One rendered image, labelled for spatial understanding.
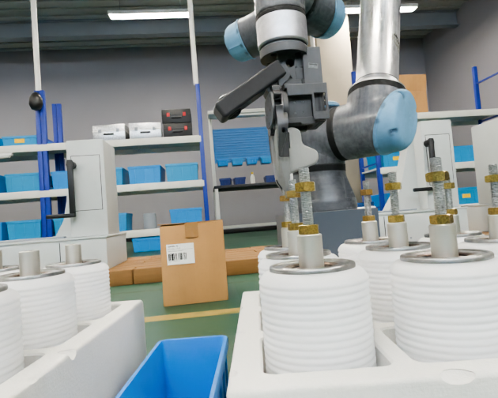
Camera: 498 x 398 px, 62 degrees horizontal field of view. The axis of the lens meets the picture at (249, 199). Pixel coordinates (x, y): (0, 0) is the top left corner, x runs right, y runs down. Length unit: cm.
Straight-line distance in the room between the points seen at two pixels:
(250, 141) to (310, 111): 579
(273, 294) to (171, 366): 38
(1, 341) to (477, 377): 38
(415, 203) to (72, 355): 248
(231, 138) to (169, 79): 314
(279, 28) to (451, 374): 47
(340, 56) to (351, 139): 645
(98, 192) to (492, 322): 222
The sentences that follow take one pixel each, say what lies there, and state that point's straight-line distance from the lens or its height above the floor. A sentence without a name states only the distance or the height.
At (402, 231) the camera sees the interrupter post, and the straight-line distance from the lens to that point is 51.
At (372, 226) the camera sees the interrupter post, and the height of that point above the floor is 27.
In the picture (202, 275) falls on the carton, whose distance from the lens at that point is 157.
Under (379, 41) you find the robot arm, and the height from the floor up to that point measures 63.
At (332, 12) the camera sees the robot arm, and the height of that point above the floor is 62.
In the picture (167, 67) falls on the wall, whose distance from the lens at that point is 925.
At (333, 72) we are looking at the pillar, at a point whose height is 253.
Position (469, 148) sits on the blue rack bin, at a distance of 605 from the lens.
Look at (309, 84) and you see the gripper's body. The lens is 61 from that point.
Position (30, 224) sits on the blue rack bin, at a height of 41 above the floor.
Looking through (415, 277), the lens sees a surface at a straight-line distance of 37.
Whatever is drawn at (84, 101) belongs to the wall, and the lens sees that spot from 931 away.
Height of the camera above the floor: 30
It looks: 3 degrees up
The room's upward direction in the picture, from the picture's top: 4 degrees counter-clockwise
